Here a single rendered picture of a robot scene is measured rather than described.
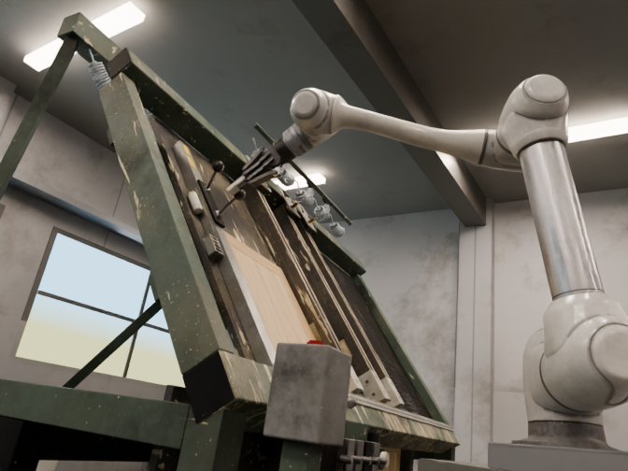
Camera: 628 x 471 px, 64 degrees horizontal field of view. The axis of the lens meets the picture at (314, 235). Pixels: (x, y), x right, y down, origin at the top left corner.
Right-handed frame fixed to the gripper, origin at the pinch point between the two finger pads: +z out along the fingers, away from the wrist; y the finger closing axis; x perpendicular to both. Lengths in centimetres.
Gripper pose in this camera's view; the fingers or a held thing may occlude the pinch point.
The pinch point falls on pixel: (237, 185)
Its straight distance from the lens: 158.7
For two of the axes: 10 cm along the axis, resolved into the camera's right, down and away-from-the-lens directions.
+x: 4.4, 3.8, 8.1
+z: -8.0, 5.7, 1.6
